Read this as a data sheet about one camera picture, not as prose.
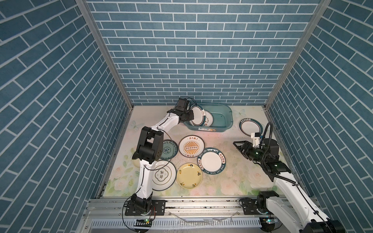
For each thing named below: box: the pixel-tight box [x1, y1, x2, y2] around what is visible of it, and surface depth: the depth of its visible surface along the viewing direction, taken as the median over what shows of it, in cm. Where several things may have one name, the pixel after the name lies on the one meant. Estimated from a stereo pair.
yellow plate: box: [176, 162, 203, 190], surface depth 86 cm
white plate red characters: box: [203, 109, 215, 128], surface depth 114 cm
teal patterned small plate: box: [160, 139, 179, 160], surface depth 98 cm
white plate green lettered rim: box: [197, 147, 227, 175], surface depth 93 cm
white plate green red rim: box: [187, 103, 206, 127], surface depth 110 cm
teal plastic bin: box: [183, 103, 234, 133], surface depth 114 cm
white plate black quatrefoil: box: [152, 159, 177, 191], surface depth 86 cm
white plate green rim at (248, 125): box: [238, 117, 264, 137], surface depth 111 cm
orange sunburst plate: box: [178, 134, 206, 158], surface depth 98 cm
